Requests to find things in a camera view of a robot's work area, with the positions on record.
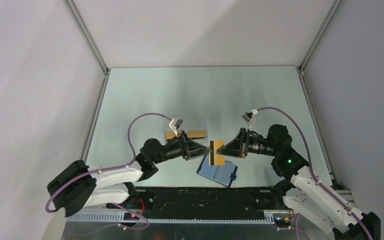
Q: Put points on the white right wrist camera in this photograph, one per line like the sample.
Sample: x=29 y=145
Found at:
x=249 y=118

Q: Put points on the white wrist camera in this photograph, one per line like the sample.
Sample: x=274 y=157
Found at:
x=175 y=125
x=249 y=118

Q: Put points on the electronics board with leds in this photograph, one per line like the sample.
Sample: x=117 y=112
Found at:
x=283 y=222
x=131 y=216

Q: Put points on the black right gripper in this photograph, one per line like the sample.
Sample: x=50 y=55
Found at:
x=235 y=148

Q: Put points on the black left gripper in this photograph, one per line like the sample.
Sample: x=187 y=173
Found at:
x=190 y=149

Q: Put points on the left electronics board with leds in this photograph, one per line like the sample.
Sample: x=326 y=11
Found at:
x=131 y=216

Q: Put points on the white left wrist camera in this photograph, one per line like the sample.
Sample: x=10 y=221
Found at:
x=175 y=125

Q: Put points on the right electronics board with leds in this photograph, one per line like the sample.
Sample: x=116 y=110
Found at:
x=283 y=222

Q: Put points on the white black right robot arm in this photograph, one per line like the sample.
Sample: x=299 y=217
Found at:
x=301 y=190

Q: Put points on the grey slotted cable duct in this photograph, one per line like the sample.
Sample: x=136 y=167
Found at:
x=121 y=217

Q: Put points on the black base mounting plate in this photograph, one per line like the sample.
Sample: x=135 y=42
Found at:
x=206 y=203

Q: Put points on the gold card with black stripe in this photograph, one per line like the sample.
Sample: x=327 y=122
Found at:
x=216 y=159

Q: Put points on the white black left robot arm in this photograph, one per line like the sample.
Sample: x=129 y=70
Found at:
x=79 y=186

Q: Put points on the blue leather card holder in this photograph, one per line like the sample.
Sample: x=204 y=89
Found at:
x=224 y=175

